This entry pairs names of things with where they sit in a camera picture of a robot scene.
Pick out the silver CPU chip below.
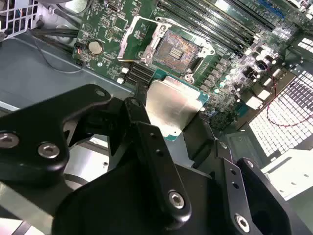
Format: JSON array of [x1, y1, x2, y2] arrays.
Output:
[[145, 75, 211, 142]]

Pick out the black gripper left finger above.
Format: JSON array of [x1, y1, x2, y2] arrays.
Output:
[[0, 83, 193, 225]]

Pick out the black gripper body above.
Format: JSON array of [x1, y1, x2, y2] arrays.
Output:
[[52, 156, 236, 235]]

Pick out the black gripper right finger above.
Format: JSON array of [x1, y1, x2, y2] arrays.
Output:
[[183, 114, 292, 235]]

